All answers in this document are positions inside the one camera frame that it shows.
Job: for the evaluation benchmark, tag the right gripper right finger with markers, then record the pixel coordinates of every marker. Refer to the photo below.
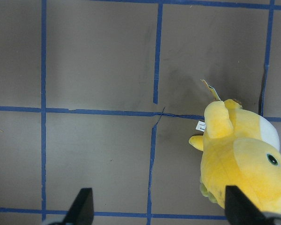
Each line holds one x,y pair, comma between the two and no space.
239,210

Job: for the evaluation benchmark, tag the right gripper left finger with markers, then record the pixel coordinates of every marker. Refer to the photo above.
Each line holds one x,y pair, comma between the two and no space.
81,211

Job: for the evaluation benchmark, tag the yellow plush dinosaur toy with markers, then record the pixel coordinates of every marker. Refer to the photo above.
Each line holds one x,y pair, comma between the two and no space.
239,148

